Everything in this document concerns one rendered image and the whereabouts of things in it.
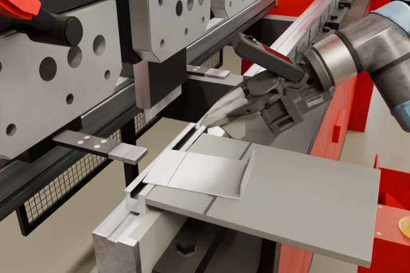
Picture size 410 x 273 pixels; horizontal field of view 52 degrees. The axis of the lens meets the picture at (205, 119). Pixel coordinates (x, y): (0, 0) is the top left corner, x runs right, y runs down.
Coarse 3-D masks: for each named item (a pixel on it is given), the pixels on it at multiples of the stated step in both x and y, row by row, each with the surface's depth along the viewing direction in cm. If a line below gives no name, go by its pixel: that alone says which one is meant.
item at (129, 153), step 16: (64, 128) 66; (80, 128) 70; (48, 144) 64; (64, 144) 63; (80, 144) 62; (96, 144) 62; (112, 144) 62; (128, 144) 62; (32, 160) 61; (128, 160) 59
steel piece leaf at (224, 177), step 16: (192, 160) 59; (208, 160) 59; (224, 160) 59; (240, 160) 59; (176, 176) 56; (192, 176) 56; (208, 176) 56; (224, 176) 56; (240, 176) 56; (208, 192) 53; (224, 192) 53; (240, 192) 51
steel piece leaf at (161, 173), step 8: (168, 152) 61; (176, 152) 61; (184, 152) 61; (160, 160) 59; (168, 160) 59; (176, 160) 59; (152, 168) 57; (160, 168) 57; (168, 168) 57; (176, 168) 57; (152, 176) 56; (160, 176) 56; (168, 176) 56; (152, 184) 54; (160, 184) 54
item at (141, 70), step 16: (144, 64) 48; (160, 64) 51; (176, 64) 55; (144, 80) 49; (160, 80) 52; (176, 80) 56; (144, 96) 50; (160, 96) 53; (176, 96) 59; (144, 112) 51
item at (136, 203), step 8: (192, 128) 68; (200, 128) 68; (184, 136) 66; (192, 136) 65; (176, 144) 64; (184, 144) 63; (192, 144) 64; (144, 176) 56; (136, 184) 54; (144, 184) 56; (128, 192) 53; (136, 192) 54; (128, 200) 54; (136, 200) 53; (144, 200) 53; (128, 208) 54; (136, 208) 54; (144, 208) 53
